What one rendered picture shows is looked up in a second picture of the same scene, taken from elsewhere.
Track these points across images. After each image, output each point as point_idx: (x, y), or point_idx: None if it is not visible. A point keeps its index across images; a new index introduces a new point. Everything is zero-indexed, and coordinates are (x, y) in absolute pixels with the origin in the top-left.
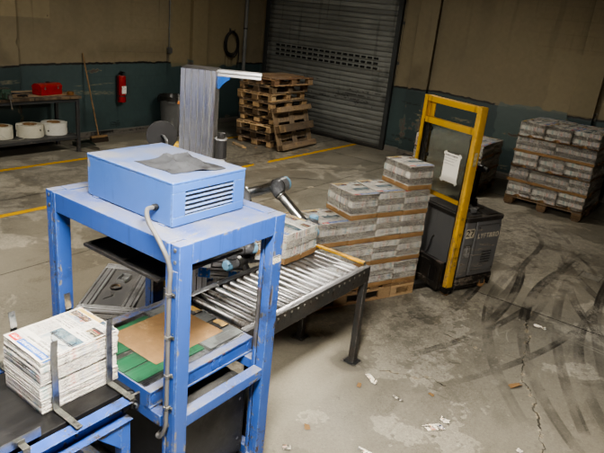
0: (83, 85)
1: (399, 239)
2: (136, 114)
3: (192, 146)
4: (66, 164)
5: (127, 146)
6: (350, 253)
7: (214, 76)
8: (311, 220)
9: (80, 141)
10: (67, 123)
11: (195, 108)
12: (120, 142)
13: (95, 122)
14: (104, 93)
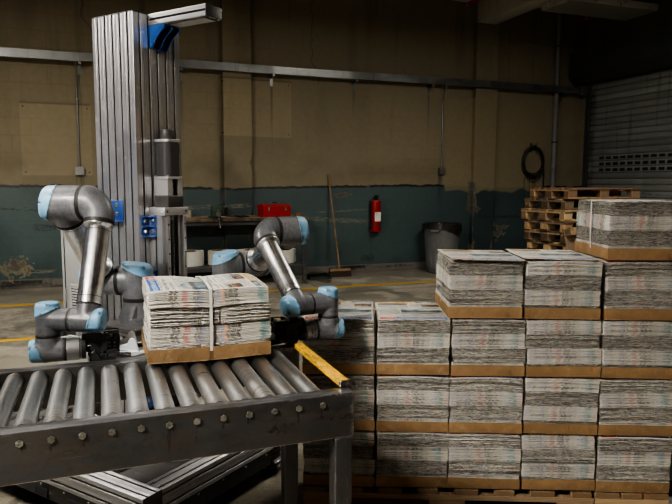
0: (328, 212)
1: (602, 380)
2: (395, 248)
3: (112, 152)
4: (273, 292)
5: (367, 280)
6: (459, 397)
7: (130, 21)
8: (311, 295)
9: (306, 271)
10: (307, 255)
11: (111, 83)
12: (364, 277)
13: (337, 253)
14: (354, 221)
